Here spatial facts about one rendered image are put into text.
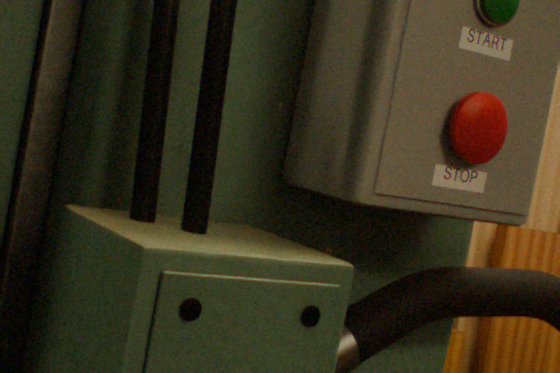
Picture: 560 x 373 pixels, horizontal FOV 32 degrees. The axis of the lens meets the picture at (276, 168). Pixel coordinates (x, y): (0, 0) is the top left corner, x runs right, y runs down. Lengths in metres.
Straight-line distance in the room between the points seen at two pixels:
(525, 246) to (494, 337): 0.19
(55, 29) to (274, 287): 0.15
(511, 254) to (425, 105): 1.63
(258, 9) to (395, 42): 0.07
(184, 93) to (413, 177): 0.10
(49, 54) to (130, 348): 0.15
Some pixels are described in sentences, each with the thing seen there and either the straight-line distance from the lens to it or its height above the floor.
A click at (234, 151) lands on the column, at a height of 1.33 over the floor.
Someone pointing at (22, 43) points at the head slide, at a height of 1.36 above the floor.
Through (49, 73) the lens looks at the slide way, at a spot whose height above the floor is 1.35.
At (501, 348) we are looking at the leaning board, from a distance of 2.06.
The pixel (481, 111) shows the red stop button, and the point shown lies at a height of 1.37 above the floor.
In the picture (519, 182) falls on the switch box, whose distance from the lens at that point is 0.45.
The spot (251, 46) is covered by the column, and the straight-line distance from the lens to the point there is 0.43.
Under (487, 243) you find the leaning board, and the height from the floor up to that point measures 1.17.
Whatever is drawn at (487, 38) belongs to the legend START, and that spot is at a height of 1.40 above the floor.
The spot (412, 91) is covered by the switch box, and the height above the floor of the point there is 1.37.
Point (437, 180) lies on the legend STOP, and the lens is 0.42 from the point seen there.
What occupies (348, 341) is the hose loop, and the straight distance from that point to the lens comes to 0.42.
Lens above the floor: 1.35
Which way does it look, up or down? 3 degrees down
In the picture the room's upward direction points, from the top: 11 degrees clockwise
